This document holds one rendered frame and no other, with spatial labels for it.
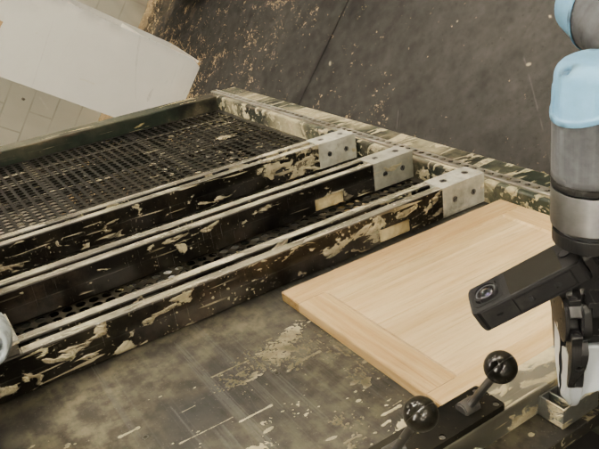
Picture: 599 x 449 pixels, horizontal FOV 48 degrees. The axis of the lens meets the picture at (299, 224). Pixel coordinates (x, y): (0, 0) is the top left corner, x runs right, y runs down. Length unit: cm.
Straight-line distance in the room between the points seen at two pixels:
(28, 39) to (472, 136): 287
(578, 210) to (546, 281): 8
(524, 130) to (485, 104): 24
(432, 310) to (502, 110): 175
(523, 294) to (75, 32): 420
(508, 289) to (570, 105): 19
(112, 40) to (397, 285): 374
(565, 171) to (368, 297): 64
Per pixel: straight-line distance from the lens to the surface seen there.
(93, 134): 248
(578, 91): 59
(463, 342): 107
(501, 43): 295
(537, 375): 98
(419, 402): 74
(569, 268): 66
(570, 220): 63
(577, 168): 61
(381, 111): 327
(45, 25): 463
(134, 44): 478
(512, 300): 67
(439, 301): 117
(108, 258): 138
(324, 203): 158
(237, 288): 123
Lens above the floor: 211
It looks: 37 degrees down
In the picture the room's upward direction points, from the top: 73 degrees counter-clockwise
